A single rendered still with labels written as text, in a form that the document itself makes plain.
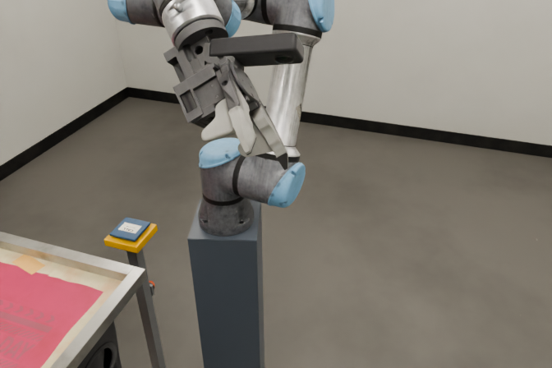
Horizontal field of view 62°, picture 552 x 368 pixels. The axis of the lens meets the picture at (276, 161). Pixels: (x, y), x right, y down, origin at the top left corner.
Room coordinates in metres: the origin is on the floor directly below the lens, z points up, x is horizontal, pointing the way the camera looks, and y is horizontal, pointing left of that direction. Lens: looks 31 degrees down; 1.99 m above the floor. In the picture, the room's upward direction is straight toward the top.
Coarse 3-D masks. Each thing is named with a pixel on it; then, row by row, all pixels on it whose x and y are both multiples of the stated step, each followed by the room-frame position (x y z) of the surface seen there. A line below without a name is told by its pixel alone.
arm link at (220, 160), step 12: (216, 144) 1.02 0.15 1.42; (228, 144) 1.01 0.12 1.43; (204, 156) 0.97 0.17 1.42; (216, 156) 0.95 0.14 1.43; (228, 156) 0.95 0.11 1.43; (240, 156) 0.97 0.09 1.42; (204, 168) 0.96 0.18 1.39; (216, 168) 0.95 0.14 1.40; (228, 168) 0.94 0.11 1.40; (204, 180) 0.97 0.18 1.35; (216, 180) 0.95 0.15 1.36; (228, 180) 0.93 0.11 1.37; (204, 192) 0.97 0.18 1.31; (216, 192) 0.95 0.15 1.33; (228, 192) 0.95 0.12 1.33
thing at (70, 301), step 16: (48, 288) 0.98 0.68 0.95; (64, 288) 0.98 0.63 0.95; (80, 288) 0.98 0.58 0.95; (32, 304) 0.92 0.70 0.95; (48, 304) 0.92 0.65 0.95; (64, 304) 0.92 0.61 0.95; (80, 304) 0.92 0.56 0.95; (64, 320) 0.86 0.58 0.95; (48, 336) 0.81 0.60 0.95; (64, 336) 0.81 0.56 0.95; (32, 352) 0.76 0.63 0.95; (48, 352) 0.76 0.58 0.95
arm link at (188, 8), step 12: (180, 0) 0.61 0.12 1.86; (192, 0) 0.61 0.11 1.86; (204, 0) 0.62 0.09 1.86; (168, 12) 0.61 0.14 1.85; (180, 12) 0.60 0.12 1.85; (192, 12) 0.60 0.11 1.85; (204, 12) 0.60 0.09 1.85; (216, 12) 0.62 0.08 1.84; (168, 24) 0.60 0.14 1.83; (180, 24) 0.59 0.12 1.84
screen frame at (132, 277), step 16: (0, 240) 1.16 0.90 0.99; (16, 240) 1.16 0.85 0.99; (32, 240) 1.16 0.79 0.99; (32, 256) 1.12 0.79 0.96; (48, 256) 1.10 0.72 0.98; (64, 256) 1.08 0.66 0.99; (80, 256) 1.08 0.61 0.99; (96, 256) 1.08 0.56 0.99; (96, 272) 1.04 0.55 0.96; (112, 272) 1.02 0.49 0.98; (128, 272) 1.01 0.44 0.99; (144, 272) 1.02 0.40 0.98; (128, 288) 0.95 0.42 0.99; (112, 304) 0.89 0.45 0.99; (96, 320) 0.83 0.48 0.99; (112, 320) 0.86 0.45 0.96; (80, 336) 0.79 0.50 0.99; (96, 336) 0.80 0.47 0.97; (64, 352) 0.74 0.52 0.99; (80, 352) 0.74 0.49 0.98
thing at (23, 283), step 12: (0, 264) 1.08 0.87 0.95; (12, 264) 1.08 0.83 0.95; (0, 276) 1.03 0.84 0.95; (12, 276) 1.03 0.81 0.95; (24, 276) 1.03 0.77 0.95; (36, 276) 1.03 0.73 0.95; (0, 288) 0.98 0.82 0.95; (12, 288) 0.98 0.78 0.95; (24, 288) 0.98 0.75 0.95; (12, 300) 0.94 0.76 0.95
